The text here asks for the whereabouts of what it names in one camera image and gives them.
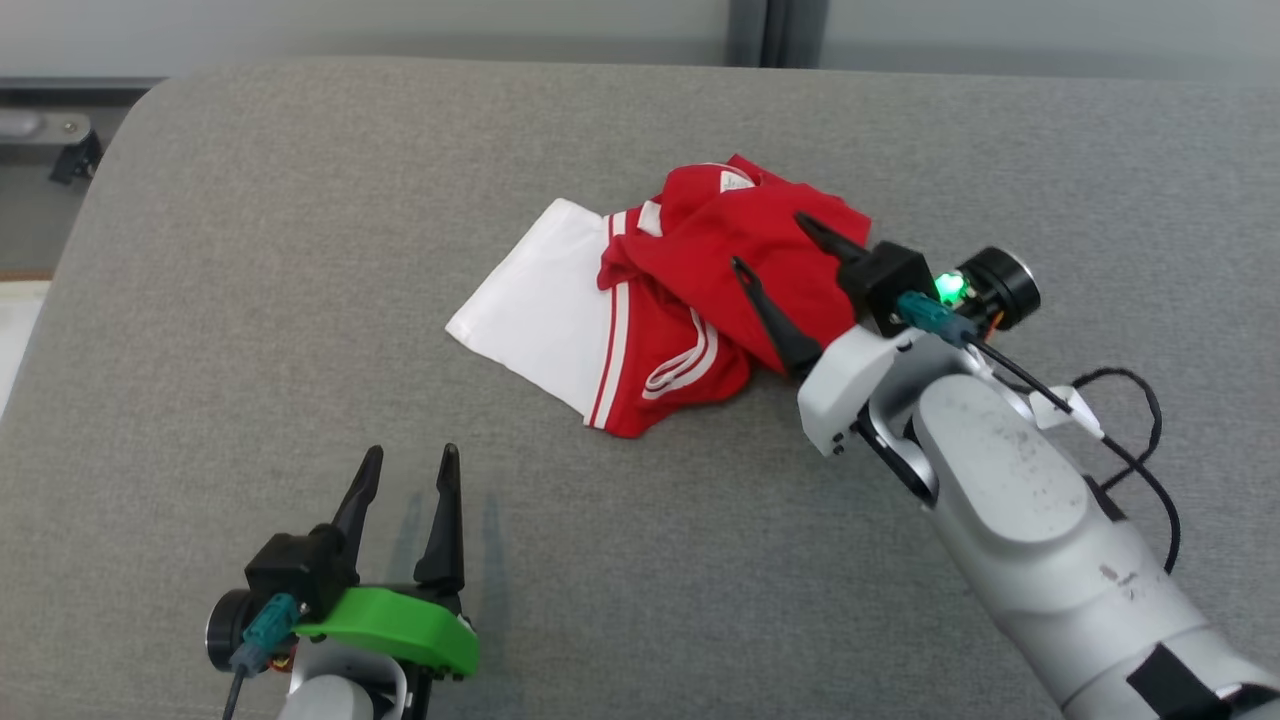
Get grey fabric sofa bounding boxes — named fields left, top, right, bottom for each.
left=0, top=57, right=1280, bottom=720

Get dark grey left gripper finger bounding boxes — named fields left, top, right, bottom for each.
left=330, top=445, right=385, bottom=581
left=413, top=443, right=466, bottom=601

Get black gripper round motor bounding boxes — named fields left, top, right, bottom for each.
left=955, top=247, right=1041, bottom=331
left=205, top=590, right=263, bottom=673

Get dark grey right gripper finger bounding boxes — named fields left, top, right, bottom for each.
left=730, top=256, right=823, bottom=379
left=795, top=212, right=871, bottom=269

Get black left gripper round motor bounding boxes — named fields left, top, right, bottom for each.
left=205, top=590, right=263, bottom=673

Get white right cable label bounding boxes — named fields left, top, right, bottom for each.
left=1030, top=385, right=1106, bottom=441

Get black left cable teal plug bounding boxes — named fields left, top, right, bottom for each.
left=222, top=593, right=301, bottom=720

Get black metal floor bracket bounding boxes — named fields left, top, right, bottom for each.
left=50, top=130, right=103, bottom=186

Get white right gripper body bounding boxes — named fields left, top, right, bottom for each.
left=797, top=322, right=1001, bottom=456

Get black right cable teal plug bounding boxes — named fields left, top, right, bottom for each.
left=895, top=290, right=1183, bottom=576

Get black cable teal plug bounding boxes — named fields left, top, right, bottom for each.
left=895, top=290, right=1183, bottom=576
left=222, top=593, right=301, bottom=720

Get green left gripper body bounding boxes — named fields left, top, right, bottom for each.
left=295, top=585, right=481, bottom=681

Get black right gripper round motor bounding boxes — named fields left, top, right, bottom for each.
left=955, top=247, right=1041, bottom=331

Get grey metal wall post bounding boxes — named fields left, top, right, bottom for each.
left=730, top=0, right=831, bottom=69

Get red Bulls jersey white sleeves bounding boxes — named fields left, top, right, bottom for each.
left=445, top=153, right=873, bottom=439

